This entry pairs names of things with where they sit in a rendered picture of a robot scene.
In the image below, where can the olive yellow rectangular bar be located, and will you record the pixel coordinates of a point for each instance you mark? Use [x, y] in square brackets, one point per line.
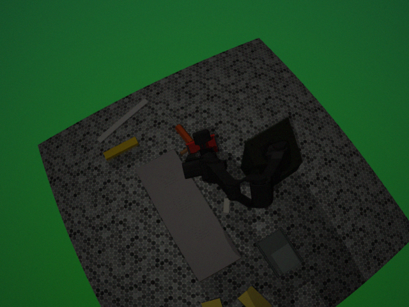
[119, 149]

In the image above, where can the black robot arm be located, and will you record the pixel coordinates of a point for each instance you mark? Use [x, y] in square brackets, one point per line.
[213, 171]

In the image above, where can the grey rectangular panel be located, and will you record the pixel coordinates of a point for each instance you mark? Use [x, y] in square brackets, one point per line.
[191, 222]

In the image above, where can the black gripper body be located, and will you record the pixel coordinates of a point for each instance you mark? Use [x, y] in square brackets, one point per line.
[200, 138]

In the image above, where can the yellow rectangular block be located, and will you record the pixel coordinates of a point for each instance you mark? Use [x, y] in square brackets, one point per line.
[213, 303]
[252, 298]

